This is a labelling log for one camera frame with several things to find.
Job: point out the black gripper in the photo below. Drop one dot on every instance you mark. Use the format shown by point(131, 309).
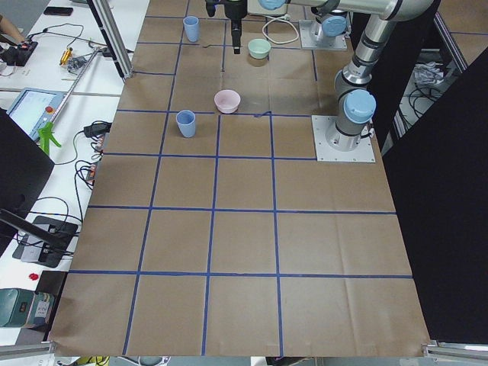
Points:
point(234, 9)

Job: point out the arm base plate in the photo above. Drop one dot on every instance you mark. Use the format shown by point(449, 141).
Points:
point(313, 38)
point(333, 146)

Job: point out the green bowl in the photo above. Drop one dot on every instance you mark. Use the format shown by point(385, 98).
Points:
point(259, 48)

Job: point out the black controller box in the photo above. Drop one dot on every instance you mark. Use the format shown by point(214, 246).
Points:
point(19, 55)

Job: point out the teach pendant tablet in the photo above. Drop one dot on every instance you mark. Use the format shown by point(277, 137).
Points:
point(33, 108)

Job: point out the blue cup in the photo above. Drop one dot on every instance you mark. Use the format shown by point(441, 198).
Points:
point(192, 28)
point(186, 121)

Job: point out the black phone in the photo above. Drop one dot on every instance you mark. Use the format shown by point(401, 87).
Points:
point(58, 11)

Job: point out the black power adapter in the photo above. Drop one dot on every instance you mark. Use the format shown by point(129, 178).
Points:
point(97, 128)

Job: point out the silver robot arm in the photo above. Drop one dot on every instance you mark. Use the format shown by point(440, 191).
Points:
point(356, 104)
point(326, 31)

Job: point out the black monitor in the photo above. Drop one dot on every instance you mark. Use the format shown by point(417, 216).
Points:
point(25, 168)

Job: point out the aluminium frame post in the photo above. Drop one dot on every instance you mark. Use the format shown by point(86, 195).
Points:
point(107, 25)

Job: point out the green metal box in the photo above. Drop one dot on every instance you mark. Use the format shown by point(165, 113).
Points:
point(21, 308)

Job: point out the black dark panel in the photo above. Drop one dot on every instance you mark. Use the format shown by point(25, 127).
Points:
point(437, 174)

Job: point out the monitor stand base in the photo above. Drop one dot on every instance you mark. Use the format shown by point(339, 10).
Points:
point(45, 241)

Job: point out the pink bowl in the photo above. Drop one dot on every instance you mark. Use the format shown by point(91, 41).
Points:
point(227, 101)

